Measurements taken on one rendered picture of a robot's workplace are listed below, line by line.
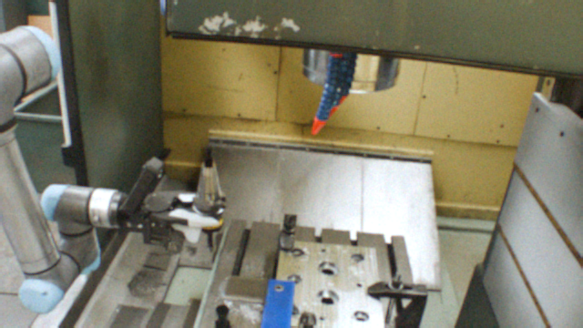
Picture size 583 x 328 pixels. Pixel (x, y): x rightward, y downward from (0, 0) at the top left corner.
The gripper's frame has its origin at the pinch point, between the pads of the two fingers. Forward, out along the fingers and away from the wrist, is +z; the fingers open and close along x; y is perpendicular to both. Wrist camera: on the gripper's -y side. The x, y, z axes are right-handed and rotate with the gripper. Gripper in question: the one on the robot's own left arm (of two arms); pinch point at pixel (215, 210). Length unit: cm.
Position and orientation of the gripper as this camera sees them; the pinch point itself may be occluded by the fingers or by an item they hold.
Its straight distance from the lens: 96.3
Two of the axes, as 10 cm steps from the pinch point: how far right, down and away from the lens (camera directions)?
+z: 10.0, 0.9, -0.4
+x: -0.7, 4.6, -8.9
